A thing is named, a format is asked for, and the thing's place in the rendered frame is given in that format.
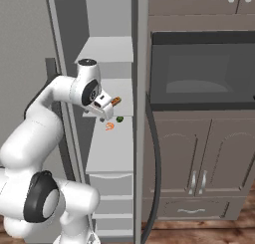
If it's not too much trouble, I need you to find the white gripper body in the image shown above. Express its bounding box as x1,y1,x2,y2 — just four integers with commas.
87,100,117,122

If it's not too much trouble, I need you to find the brown hot dog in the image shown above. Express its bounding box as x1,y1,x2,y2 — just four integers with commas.
111,96,123,108

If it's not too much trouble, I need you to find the grey fridge door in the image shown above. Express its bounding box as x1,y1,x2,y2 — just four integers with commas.
133,0,150,244

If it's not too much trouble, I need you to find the brown arched cupboard door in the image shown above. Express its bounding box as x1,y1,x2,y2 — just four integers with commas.
142,118,213,198
196,118,255,198

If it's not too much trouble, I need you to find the grey freezer door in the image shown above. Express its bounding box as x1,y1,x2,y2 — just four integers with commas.
0,0,69,176

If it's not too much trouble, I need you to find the brown flat cupboard door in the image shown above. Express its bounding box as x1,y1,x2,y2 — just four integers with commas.
235,0,255,16
147,0,242,17

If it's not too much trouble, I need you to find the grey fridge drawer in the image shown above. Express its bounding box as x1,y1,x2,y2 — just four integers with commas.
94,217,134,238
91,197,134,220
88,172,134,198

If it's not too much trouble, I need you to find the grey fridge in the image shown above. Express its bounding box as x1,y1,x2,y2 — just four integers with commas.
44,0,137,244

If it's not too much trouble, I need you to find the black built-in microwave oven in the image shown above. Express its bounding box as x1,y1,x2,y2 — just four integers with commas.
148,30,255,113

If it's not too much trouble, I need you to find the brown drawer front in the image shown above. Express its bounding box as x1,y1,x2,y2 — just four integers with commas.
161,197,231,220

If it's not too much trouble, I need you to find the dark curved door handle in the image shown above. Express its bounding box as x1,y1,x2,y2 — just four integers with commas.
140,93,163,244
23,57,61,121

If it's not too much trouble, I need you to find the silver drawer handle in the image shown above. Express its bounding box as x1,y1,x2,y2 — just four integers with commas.
176,207,207,216

